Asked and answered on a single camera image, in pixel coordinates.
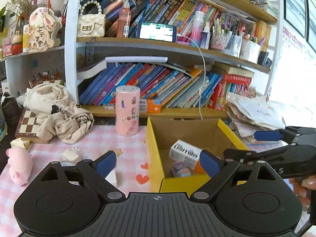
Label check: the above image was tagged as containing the cream cloth bag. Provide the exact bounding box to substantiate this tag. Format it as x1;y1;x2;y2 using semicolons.
17;83;95;144

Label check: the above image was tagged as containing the framed wall picture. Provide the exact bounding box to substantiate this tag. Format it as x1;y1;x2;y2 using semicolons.
283;0;307;39
305;0;316;53

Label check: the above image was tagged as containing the flat white tablet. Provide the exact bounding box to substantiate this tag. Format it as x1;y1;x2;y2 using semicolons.
105;56;169;64

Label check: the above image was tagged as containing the dark brown bag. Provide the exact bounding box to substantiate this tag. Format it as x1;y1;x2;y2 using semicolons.
0;92;22;126

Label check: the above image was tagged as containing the stack of loose papers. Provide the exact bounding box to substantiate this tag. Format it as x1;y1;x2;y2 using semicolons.
226;92;287;145

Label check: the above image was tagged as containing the white tissue box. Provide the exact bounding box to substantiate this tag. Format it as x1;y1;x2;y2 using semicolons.
10;138;30;150

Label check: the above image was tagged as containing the pink plush pig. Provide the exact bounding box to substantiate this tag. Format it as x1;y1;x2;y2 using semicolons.
5;148;34;185

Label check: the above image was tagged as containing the wooden chess piece box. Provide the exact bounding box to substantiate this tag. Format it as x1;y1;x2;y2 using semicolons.
28;78;64;88

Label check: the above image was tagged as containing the white foam block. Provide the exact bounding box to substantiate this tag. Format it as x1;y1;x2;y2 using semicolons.
105;169;119;187

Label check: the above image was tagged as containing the pink checkered tablecloth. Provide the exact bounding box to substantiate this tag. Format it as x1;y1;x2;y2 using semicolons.
0;124;262;228

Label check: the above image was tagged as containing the white medicine box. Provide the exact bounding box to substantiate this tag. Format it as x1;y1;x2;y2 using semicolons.
169;139;203;166

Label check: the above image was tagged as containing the clear pen holder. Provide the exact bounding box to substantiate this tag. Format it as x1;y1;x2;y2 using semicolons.
223;20;244;57

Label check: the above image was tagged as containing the white pen cup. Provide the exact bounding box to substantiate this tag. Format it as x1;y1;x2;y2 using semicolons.
239;38;261;64

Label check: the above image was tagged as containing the white charging cable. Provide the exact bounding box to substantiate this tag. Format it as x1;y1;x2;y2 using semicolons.
176;36;207;120

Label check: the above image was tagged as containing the purple round toy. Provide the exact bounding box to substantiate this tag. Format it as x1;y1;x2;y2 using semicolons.
171;162;192;178

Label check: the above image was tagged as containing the row of leaning comic books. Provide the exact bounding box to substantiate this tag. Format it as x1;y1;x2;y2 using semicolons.
104;0;255;39

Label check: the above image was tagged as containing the dried flower bunch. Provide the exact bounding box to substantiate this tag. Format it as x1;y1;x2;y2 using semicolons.
5;0;40;20

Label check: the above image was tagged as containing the small purple spray bottle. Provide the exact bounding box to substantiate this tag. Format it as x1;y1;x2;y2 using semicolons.
201;22;212;50

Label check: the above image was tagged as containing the cream pearl handbag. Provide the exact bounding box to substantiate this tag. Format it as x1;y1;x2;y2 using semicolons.
76;0;106;38

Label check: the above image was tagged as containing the row of colourful picture books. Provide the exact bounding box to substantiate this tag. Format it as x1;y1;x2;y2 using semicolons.
79;63;255;110

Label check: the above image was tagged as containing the pink white spray can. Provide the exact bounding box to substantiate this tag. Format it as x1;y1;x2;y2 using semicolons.
190;11;205;48

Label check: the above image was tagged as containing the wooden chessboard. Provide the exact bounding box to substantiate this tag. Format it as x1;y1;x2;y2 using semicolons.
15;107;53;145

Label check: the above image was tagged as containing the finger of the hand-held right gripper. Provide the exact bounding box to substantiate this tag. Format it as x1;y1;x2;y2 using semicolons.
254;126;316;145
223;143;316;179

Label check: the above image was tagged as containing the white wooden bookshelf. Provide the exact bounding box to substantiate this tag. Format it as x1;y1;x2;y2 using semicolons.
65;0;284;119

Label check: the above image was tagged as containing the pink spray bottle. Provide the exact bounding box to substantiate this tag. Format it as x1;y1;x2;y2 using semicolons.
117;0;131;38

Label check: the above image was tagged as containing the smartphone with lit screen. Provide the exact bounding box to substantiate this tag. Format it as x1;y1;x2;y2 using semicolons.
136;21;178;42

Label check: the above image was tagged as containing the person's right hand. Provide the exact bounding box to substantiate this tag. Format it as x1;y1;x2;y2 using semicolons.
289;176;316;211

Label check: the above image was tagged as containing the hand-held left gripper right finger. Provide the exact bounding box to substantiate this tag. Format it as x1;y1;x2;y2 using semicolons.
191;149;284;201

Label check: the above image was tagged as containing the orange white small box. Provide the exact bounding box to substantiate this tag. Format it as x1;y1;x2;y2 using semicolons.
139;99;161;113

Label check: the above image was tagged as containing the pink pen holder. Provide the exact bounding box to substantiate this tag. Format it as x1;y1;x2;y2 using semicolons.
210;17;227;51

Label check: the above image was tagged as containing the pink sticker cylinder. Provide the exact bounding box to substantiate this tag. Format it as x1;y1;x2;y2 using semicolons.
116;86;141;136

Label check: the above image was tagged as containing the small black box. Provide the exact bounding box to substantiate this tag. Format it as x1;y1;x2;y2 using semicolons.
258;51;270;66

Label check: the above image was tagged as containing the rabbit figure ornament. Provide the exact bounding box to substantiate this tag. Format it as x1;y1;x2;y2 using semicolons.
23;7;62;53

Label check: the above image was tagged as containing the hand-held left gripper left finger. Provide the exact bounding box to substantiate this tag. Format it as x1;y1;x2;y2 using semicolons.
37;150;124;201

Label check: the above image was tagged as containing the yellow cardboard box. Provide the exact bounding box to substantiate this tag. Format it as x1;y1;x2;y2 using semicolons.
146;116;250;193

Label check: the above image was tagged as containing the small white eraser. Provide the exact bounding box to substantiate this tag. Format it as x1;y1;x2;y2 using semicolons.
61;149;79;162

